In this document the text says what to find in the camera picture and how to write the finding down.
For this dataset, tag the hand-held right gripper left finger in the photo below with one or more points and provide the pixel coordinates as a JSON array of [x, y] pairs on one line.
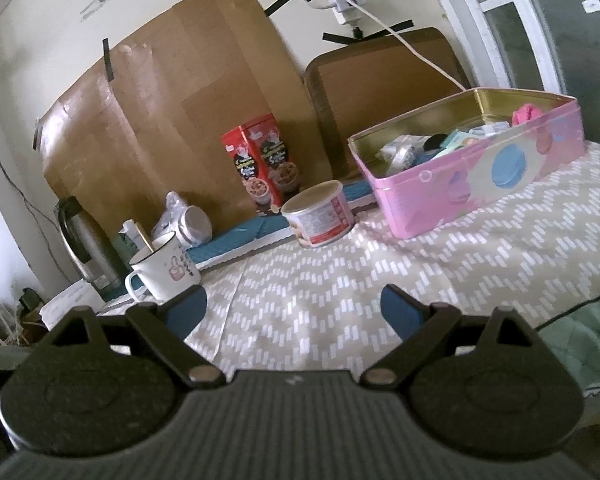
[[187, 310]]

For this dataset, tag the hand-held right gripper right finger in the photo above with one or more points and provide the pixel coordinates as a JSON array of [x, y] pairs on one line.
[[400, 310]]

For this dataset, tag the pink metal tin box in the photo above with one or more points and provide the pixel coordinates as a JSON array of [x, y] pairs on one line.
[[480, 180]]

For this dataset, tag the pink soft cloth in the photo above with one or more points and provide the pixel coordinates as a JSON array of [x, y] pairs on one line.
[[526, 114]]

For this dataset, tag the white enamel mug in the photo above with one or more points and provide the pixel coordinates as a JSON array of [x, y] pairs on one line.
[[167, 272]]

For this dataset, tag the beige chevron tablecloth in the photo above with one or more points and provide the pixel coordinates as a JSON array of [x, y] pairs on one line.
[[340, 285]]

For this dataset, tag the wooden stick in mug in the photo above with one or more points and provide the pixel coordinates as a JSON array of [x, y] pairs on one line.
[[145, 237]]

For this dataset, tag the clear plastic bag with jar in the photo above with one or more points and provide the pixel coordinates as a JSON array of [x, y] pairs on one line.
[[187, 220]]

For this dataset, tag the green white carton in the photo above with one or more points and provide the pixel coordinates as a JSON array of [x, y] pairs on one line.
[[128, 240]]

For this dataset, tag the white cardboard box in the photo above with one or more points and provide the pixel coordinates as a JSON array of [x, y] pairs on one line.
[[67, 302]]

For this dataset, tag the white plastic tub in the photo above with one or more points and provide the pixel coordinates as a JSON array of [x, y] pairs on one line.
[[317, 217]]

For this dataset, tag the steel thermos jug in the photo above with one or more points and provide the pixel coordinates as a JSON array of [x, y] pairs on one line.
[[85, 240]]

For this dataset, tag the clear plastic packet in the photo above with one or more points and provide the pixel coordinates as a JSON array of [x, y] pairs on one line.
[[402, 155]]

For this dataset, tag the black round case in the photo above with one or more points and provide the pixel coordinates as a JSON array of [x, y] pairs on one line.
[[435, 143]]

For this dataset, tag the teal small box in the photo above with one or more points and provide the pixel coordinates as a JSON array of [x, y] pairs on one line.
[[452, 142]]

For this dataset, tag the green quilted blanket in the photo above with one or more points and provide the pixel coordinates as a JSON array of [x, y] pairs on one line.
[[585, 340]]

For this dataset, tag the large brown cardboard sheet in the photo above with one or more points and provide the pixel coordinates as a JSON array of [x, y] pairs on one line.
[[180, 110]]

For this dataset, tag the small brown cardboard sheet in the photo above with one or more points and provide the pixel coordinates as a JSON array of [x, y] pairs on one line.
[[380, 90]]

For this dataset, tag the black tape strip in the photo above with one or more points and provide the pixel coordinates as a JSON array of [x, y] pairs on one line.
[[360, 37], [108, 60], [282, 4]]

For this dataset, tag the white window frame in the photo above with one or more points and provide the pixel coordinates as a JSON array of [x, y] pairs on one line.
[[525, 20]]

